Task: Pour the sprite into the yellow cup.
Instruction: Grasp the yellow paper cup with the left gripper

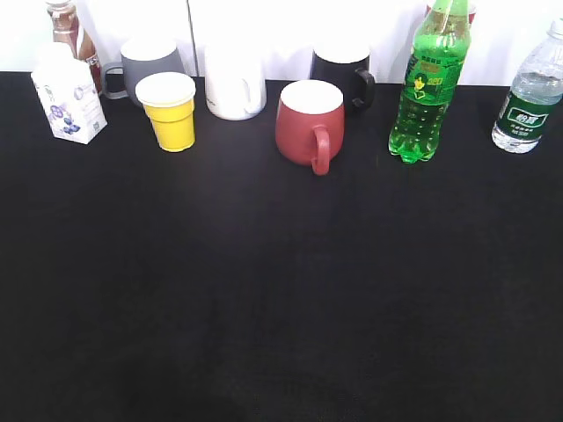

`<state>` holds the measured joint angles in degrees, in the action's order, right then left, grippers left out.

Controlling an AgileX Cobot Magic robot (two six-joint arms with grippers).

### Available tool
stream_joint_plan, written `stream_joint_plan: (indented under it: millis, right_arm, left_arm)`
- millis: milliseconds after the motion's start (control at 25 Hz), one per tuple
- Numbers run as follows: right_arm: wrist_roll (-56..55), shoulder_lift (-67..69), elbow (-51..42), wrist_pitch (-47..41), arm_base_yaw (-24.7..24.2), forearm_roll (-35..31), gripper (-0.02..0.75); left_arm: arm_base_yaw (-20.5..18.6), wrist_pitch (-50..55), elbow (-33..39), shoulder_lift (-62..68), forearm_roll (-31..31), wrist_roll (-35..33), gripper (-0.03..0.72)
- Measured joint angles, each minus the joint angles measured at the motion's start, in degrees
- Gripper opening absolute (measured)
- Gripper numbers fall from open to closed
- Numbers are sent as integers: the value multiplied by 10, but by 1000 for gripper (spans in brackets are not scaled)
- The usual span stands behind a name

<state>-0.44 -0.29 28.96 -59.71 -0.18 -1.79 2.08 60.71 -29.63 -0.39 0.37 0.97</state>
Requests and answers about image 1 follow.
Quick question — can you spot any grey mug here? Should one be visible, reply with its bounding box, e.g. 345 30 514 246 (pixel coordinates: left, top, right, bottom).
101 36 186 108

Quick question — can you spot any white milk carton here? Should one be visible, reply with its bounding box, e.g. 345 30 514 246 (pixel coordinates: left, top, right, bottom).
31 41 107 144

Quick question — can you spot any red mug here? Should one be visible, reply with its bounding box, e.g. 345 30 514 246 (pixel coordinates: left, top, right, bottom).
275 79 345 176

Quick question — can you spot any black mug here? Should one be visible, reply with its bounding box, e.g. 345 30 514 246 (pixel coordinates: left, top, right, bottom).
310 40 376 114

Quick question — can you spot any white mug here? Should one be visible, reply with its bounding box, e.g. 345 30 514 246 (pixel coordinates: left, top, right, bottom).
204 42 267 121

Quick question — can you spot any brown tea bottle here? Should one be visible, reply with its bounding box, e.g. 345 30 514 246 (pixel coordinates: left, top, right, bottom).
45 0 102 95

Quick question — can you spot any cola bottle red label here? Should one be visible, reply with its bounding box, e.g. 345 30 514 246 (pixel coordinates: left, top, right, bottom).
425 1 477 25

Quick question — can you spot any green soda bottle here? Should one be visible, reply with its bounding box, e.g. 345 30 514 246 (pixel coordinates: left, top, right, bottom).
388 0 472 164

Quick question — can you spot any clear water bottle green label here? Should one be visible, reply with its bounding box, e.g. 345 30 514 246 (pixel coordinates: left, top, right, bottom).
492 18 562 154

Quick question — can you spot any yellow paper cup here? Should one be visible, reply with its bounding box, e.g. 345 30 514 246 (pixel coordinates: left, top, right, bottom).
135 72 196 152

